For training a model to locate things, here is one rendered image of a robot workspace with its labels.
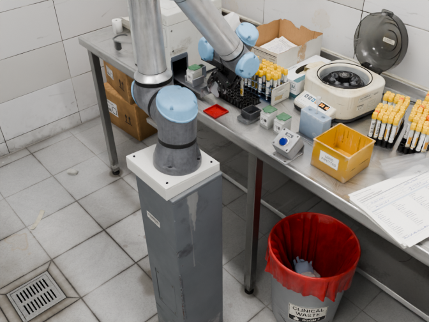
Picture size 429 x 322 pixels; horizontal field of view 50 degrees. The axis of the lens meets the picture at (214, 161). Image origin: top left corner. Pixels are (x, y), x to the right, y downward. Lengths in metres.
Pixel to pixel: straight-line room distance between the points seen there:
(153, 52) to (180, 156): 0.31
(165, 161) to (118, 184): 1.44
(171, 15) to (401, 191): 1.01
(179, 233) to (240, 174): 0.98
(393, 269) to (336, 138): 0.73
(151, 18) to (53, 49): 1.85
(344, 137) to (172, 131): 0.57
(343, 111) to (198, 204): 0.61
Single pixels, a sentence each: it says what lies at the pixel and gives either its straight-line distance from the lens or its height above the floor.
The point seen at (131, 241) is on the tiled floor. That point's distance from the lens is 2.46.
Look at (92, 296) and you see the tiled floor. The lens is 2.29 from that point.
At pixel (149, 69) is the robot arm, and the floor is 1.18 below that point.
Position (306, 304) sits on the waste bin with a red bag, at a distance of 1.90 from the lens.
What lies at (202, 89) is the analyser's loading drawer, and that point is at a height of 0.93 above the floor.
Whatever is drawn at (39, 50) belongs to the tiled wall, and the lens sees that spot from 3.08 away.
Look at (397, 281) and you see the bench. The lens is 2.04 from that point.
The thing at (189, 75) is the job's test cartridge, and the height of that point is 0.95.
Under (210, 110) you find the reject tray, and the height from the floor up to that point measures 0.88.
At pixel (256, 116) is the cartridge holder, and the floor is 0.89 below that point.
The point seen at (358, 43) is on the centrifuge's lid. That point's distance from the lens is 1.92.
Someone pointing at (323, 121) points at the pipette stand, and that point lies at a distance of 1.53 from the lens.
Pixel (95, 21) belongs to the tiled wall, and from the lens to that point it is 3.19.
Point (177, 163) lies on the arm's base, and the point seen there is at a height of 0.96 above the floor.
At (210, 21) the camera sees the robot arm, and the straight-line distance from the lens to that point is 1.25.
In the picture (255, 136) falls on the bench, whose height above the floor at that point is 0.87.
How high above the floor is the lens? 1.80
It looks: 39 degrees down
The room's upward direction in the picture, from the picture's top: 1 degrees counter-clockwise
